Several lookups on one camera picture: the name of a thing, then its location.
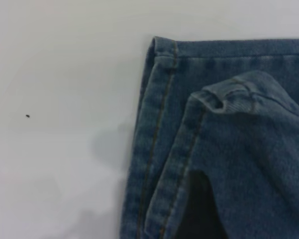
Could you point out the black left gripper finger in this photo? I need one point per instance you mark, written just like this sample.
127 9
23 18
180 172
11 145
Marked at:
201 211

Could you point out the blue denim pants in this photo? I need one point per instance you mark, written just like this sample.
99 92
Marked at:
238 149

